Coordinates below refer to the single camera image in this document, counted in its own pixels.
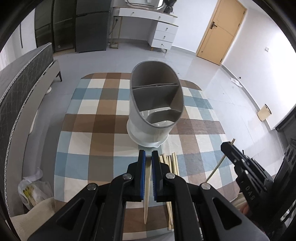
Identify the checkered tablecloth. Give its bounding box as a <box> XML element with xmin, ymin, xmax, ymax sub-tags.
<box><xmin>53</xmin><ymin>72</ymin><xmax>239</xmax><ymax>241</ymax></box>

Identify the grey bed mattress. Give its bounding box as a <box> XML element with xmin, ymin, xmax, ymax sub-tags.
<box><xmin>1</xmin><ymin>43</ymin><xmax>60</xmax><ymax>216</ymax></box>

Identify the beige waste bin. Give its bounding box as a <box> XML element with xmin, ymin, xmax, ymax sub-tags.
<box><xmin>257</xmin><ymin>104</ymin><xmax>271</xmax><ymax>121</ymax></box>

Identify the black glass cabinet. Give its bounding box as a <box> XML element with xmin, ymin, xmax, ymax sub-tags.
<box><xmin>35</xmin><ymin>0</ymin><xmax>76</xmax><ymax>52</ymax></box>

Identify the white dressing table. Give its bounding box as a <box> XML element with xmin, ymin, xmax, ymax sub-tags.
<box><xmin>110</xmin><ymin>7</ymin><xmax>178</xmax><ymax>51</ymax></box>

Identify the wooden chopstick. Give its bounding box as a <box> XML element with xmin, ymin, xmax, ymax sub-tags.
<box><xmin>144</xmin><ymin>157</ymin><xmax>152</xmax><ymax>224</ymax></box>
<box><xmin>171</xmin><ymin>153</ymin><xmax>180</xmax><ymax>176</ymax></box>
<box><xmin>206</xmin><ymin>138</ymin><xmax>236</xmax><ymax>182</ymax></box>
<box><xmin>165</xmin><ymin>155</ymin><xmax>174</xmax><ymax>173</ymax></box>
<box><xmin>159</xmin><ymin>155</ymin><xmax>173</xmax><ymax>230</ymax></box>

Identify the black wrapped flower bouquet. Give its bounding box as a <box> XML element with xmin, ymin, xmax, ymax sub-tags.
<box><xmin>164</xmin><ymin>0</ymin><xmax>176</xmax><ymax>14</ymax></box>

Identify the white paper on floor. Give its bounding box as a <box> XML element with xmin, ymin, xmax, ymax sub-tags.
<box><xmin>231</xmin><ymin>78</ymin><xmax>243</xmax><ymax>88</ymax></box>

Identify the oval mirror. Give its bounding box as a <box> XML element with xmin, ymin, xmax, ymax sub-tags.
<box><xmin>125</xmin><ymin>0</ymin><xmax>165</xmax><ymax>10</ymax></box>

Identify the dark grey refrigerator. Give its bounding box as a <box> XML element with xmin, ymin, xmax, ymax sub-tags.
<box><xmin>75</xmin><ymin>0</ymin><xmax>111</xmax><ymax>53</ymax></box>

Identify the wooden door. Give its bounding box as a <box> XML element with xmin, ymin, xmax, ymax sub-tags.
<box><xmin>197</xmin><ymin>0</ymin><xmax>246</xmax><ymax>65</ymax></box>

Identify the wooden chopstick on table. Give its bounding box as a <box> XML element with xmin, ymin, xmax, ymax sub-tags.
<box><xmin>165</xmin><ymin>155</ymin><xmax>174</xmax><ymax>173</ymax></box>
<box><xmin>159</xmin><ymin>155</ymin><xmax>173</xmax><ymax>230</ymax></box>
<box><xmin>171</xmin><ymin>153</ymin><xmax>180</xmax><ymax>176</ymax></box>

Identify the grey white utensil holder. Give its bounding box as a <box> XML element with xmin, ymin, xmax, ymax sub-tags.
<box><xmin>126</xmin><ymin>61</ymin><xmax>184</xmax><ymax>148</ymax></box>

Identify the plastic bag on floor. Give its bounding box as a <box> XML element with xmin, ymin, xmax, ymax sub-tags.
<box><xmin>18</xmin><ymin>168</ymin><xmax>54</xmax><ymax>210</ymax></box>

